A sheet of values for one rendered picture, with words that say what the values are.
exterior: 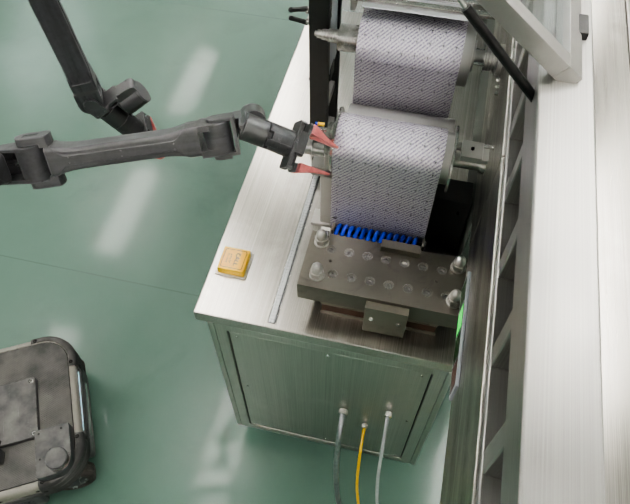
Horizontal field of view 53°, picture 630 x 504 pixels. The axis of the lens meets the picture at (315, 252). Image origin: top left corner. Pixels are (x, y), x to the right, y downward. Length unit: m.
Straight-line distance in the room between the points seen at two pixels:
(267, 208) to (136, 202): 1.36
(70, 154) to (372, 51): 0.69
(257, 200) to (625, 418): 1.14
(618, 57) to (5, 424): 2.05
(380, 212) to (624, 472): 0.81
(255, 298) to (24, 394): 1.04
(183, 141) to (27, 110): 2.42
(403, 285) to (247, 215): 0.51
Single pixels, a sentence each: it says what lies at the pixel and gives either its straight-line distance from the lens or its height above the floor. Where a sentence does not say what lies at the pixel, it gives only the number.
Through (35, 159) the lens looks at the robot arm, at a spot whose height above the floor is 1.34.
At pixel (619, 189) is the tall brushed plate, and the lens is 1.22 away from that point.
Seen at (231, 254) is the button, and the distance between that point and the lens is 1.65.
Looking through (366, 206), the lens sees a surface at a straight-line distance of 1.50.
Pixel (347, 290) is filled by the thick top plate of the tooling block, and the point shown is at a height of 1.03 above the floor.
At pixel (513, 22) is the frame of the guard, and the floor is 1.74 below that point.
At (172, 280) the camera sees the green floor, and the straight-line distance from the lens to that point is 2.75.
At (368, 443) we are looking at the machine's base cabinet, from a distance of 2.18.
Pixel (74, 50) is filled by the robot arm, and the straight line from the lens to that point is 1.52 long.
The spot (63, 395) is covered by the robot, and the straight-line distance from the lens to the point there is 2.35.
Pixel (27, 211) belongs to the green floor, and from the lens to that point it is 3.18.
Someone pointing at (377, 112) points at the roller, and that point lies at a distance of 1.54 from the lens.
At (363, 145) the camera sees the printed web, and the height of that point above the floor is 1.29.
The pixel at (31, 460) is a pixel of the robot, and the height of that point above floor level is 0.24.
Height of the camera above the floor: 2.28
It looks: 55 degrees down
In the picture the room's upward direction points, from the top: straight up
